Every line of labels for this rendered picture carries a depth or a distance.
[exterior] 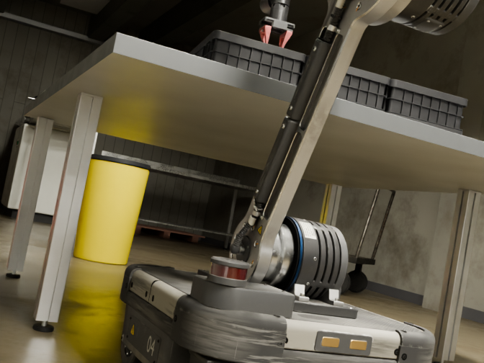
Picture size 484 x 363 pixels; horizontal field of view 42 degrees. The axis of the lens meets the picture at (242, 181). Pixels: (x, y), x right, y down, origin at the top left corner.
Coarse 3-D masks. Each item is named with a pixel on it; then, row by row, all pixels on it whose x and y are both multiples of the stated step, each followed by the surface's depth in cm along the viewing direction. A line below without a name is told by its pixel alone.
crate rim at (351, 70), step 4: (308, 56) 194; (352, 68) 198; (356, 68) 198; (348, 72) 197; (352, 72) 198; (356, 72) 198; (360, 72) 198; (364, 72) 199; (368, 72) 199; (360, 76) 198; (364, 76) 199; (368, 76) 199; (372, 76) 200; (376, 76) 200; (380, 76) 201; (384, 76) 201; (372, 80) 200; (376, 80) 200; (380, 80) 201; (384, 80) 201; (388, 80) 202; (388, 84) 202
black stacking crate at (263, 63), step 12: (204, 48) 198; (216, 48) 186; (228, 48) 187; (240, 48) 188; (252, 48) 188; (216, 60) 186; (228, 60) 187; (240, 60) 188; (252, 60) 188; (264, 60) 190; (276, 60) 191; (288, 60) 192; (252, 72) 189; (264, 72) 190; (276, 72) 191; (288, 72) 192
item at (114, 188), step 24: (96, 168) 373; (120, 168) 372; (144, 168) 382; (96, 192) 372; (120, 192) 372; (96, 216) 371; (120, 216) 373; (96, 240) 370; (120, 240) 375; (120, 264) 379
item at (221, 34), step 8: (216, 32) 185; (224, 32) 185; (208, 40) 190; (232, 40) 186; (240, 40) 187; (248, 40) 187; (256, 40) 188; (200, 48) 200; (256, 48) 188; (264, 48) 189; (272, 48) 190; (280, 48) 190; (288, 56) 191; (296, 56) 192; (304, 56) 193
